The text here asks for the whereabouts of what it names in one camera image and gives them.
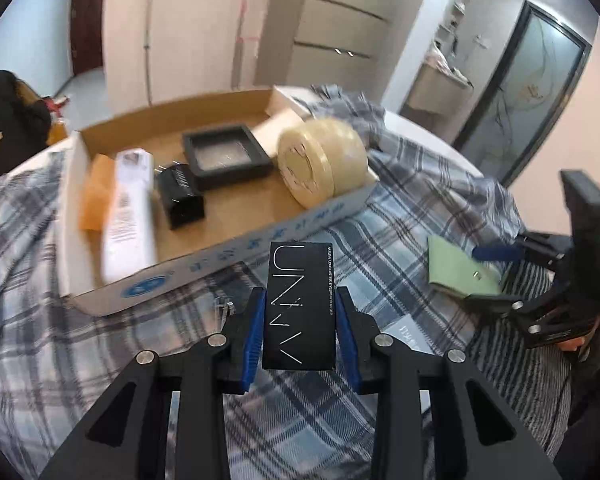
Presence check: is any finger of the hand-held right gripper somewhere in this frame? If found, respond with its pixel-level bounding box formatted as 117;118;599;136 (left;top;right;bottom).
462;277;588;351
472;232;575;275

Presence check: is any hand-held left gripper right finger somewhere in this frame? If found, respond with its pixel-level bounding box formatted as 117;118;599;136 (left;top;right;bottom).
334;287;563;480

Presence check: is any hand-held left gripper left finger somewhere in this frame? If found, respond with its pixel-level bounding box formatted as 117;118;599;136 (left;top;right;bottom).
39;287;266;480

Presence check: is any green wallet pouch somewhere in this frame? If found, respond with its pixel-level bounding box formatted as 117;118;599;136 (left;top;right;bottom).
426;235;504;297

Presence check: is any long black cosmetic box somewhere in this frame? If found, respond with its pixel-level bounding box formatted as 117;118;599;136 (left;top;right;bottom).
261;241;338;372

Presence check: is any shallow cardboard box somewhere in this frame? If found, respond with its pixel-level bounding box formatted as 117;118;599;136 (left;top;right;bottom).
57;85;381;317

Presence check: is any small black box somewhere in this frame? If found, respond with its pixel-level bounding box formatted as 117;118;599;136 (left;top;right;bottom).
155;162;206;231

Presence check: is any white remote control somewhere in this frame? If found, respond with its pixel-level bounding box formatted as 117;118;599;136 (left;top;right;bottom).
101;147;159;284

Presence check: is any beige round tape roll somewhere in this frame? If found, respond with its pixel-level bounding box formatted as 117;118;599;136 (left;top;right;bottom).
277;117;369;210

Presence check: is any black square tray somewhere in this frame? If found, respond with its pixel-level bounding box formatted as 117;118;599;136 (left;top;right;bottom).
182;122;275;192

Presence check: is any orange soap box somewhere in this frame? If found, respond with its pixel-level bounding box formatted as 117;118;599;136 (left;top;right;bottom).
78;154;119;234

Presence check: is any person's right hand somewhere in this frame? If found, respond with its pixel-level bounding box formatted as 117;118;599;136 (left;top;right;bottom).
561;335;590;362

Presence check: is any white printed paper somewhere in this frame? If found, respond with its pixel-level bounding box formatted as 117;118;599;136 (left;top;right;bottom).
382;317;432;357

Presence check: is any grey striped cloth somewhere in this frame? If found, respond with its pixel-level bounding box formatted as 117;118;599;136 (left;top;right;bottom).
467;260;573;461

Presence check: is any frosted glass door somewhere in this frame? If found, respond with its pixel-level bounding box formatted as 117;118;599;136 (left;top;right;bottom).
452;0;594;187

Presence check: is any blue plaid cloth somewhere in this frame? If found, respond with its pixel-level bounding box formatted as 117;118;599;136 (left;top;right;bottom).
0;82;531;480

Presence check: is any bathroom vanity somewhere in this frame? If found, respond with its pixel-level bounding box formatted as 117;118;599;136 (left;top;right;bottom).
405;67;474;114

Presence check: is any pink cloth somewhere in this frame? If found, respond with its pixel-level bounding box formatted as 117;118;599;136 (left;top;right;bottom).
425;45;469;81

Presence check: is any beige refrigerator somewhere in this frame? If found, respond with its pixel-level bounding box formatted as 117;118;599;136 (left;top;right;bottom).
252;0;421;92

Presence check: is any small orange cardboard box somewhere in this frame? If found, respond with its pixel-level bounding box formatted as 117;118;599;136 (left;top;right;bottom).
47;115;72;147

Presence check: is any dark brown door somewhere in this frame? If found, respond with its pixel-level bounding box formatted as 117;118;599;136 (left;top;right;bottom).
70;0;111;74

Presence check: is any wall shelf niche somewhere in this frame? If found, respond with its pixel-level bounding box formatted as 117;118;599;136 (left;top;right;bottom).
447;0;474;26

